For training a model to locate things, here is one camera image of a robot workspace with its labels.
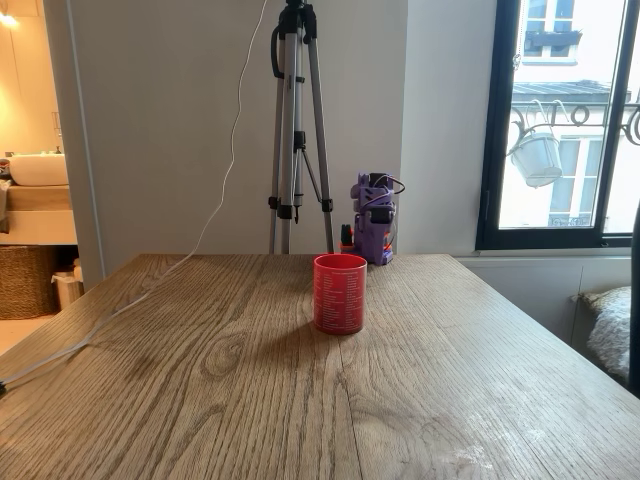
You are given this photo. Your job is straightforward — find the red cup with white print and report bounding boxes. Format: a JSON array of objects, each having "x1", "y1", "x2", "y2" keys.
[{"x1": 313, "y1": 253, "x2": 369, "y2": 337}]

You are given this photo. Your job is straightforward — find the white hanging planter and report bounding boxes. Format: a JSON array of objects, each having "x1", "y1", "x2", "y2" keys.
[{"x1": 506, "y1": 99, "x2": 565, "y2": 189}]

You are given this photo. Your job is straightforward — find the ornate balcony railing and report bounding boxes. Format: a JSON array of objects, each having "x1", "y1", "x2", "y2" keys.
[{"x1": 512, "y1": 98, "x2": 640, "y2": 147}]

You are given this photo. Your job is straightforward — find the fluffy grey cushion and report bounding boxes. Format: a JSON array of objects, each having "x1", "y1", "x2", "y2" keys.
[{"x1": 571, "y1": 285, "x2": 633, "y2": 379}]

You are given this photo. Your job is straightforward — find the small white bin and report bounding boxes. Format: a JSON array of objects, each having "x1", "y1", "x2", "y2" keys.
[{"x1": 51, "y1": 259, "x2": 86, "y2": 312}]

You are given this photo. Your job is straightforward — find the wooden vanity counter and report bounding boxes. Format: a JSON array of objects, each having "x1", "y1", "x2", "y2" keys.
[{"x1": 0, "y1": 184, "x2": 72, "y2": 246}]

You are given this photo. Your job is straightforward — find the woven wicker basket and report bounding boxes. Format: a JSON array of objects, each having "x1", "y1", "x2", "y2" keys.
[{"x1": 0, "y1": 244, "x2": 60, "y2": 321}]

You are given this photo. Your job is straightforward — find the arm servo wire bundle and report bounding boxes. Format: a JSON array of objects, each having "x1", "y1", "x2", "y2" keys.
[{"x1": 372, "y1": 173, "x2": 407, "y2": 247}]

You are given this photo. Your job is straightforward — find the grey camera tripod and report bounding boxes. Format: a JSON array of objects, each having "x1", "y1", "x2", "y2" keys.
[{"x1": 266, "y1": 0, "x2": 336, "y2": 256}]

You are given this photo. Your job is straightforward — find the black window frame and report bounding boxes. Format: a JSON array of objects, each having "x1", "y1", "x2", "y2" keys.
[{"x1": 474, "y1": 0, "x2": 640, "y2": 251}]

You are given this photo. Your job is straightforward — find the thin white cable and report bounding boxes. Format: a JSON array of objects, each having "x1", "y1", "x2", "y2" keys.
[{"x1": 0, "y1": 0, "x2": 269, "y2": 392}]

